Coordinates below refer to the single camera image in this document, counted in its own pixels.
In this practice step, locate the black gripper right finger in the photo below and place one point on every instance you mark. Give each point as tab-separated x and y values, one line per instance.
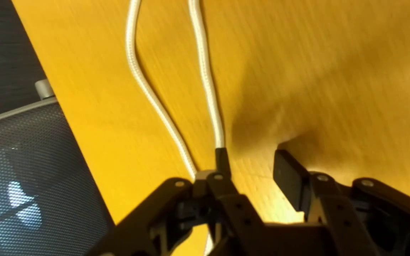
356	218

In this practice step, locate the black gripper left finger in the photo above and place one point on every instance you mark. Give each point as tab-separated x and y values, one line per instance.
191	223

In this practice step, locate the dark office chair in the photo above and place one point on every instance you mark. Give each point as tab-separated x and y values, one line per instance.
28	180

